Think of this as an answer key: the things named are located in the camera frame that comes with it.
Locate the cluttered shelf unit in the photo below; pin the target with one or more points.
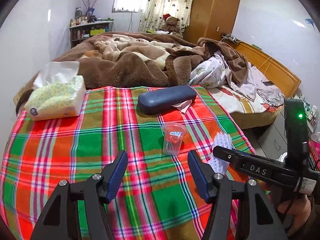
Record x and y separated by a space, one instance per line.
82 30

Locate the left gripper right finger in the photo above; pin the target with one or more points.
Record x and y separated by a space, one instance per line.
257 218

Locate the window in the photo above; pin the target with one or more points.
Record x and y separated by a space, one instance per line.
129 5

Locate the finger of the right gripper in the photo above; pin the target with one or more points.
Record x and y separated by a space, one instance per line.
254 165

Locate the green tissue pack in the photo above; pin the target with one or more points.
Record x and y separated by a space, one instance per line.
58 92

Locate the teddy bear santa hat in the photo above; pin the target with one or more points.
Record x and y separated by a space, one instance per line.
171 25

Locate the person right hand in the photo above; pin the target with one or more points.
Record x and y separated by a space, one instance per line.
300 209

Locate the brown fleece blanket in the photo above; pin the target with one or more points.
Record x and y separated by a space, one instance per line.
128 60

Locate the pale pink crumpled clothes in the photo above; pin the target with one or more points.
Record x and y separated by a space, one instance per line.
255 83

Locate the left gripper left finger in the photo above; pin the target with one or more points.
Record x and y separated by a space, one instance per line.
59 218

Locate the grey bedside drawer cabinet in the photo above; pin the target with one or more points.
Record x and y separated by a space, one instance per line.
273 141

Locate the pink paper scrap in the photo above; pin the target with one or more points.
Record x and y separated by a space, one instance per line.
183 107

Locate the clear plastic cup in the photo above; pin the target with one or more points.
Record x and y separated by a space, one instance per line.
173 137

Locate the white floral pillow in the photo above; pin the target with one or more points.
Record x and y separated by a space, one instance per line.
210 73

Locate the wall power socket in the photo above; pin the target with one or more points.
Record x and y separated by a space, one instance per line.
18 95

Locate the dark blue glasses case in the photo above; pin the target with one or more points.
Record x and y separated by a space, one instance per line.
161 100

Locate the floral bed mattress sheet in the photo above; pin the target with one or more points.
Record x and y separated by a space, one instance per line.
246 113

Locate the wooden wardrobe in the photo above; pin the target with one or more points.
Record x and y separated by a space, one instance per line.
211 19

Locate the patterned curtain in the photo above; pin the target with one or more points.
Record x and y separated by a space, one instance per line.
152 15

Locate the plaid red green bedsheet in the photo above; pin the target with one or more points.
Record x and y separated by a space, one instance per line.
157 198

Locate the white foam fruit net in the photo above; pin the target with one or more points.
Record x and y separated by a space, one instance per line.
219 156

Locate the wooden headboard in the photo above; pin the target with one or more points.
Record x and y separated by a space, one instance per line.
273 70

